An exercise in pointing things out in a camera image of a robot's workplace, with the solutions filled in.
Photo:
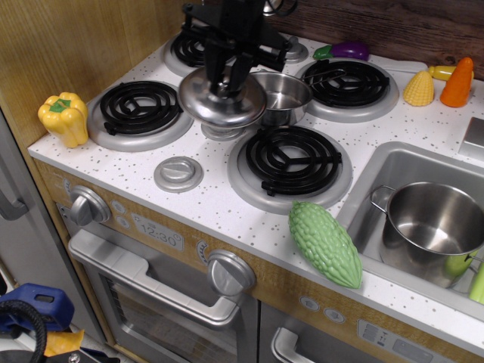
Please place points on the grey faucet base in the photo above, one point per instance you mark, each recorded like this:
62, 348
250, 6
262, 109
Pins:
472, 144

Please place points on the purple toy eggplant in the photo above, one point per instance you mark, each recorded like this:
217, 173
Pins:
355, 50

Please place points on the back right black burner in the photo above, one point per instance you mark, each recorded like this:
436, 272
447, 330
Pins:
349, 91

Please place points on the left oven door handle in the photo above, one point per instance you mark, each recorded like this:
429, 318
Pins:
130, 269

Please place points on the right oven door handle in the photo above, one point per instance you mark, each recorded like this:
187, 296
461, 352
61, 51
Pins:
283, 347

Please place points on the oven door handle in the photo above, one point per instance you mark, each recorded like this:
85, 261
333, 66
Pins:
283, 347
130, 269

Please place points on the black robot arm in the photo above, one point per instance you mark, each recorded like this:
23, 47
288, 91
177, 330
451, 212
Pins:
236, 38

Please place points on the middle grey stovetop knob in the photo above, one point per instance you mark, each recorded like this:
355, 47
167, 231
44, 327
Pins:
221, 134

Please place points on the steel pot lid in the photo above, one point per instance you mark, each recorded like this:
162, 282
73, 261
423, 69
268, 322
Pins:
216, 106

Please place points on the orange toy carrot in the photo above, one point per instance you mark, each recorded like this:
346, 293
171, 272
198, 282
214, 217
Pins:
457, 89

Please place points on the yellow toy bell pepper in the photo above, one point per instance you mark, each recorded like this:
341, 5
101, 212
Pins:
65, 116

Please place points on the green toy bitter gourd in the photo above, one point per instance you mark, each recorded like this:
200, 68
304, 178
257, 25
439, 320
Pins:
325, 244

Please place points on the small steel pan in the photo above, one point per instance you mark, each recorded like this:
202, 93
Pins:
287, 96

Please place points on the right oven dial knob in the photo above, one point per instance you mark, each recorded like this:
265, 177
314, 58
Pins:
228, 274

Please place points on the left oven dial knob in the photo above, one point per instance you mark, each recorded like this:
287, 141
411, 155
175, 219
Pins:
87, 207

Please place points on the front right black burner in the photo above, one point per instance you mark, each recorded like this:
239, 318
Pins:
270, 168

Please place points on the hanging steel utensil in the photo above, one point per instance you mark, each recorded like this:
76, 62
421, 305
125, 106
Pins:
272, 7

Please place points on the large steel pot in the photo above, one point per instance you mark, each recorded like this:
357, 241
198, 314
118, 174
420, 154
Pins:
425, 224

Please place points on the oven dial knob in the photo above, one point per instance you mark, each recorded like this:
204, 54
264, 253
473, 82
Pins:
87, 207
228, 274

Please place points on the back grey stovetop knob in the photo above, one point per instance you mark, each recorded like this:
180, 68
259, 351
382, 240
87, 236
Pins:
296, 52

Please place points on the grey refrigerator door handle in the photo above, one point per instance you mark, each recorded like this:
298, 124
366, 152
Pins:
13, 188

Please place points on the black burner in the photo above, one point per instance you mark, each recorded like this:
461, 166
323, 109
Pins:
137, 116
349, 91
270, 168
183, 54

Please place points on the front left black burner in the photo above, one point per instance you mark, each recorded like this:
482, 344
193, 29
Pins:
137, 116

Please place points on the yellow toy squash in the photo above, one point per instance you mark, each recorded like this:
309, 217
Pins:
445, 73

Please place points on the grey toy sink basin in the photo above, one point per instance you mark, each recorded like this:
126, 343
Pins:
396, 164

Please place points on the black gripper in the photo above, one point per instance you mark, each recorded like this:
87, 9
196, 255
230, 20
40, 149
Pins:
234, 29

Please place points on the yellow cloth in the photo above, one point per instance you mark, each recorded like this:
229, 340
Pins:
63, 342

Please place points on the blue clamp tool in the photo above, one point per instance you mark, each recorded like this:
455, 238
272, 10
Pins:
51, 303

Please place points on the green toy vegetable in sink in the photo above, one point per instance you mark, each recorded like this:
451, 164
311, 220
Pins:
468, 273

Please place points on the back left black burner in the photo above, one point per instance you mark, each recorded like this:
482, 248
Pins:
183, 54

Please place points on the yellow toy corn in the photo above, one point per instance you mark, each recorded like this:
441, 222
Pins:
419, 91

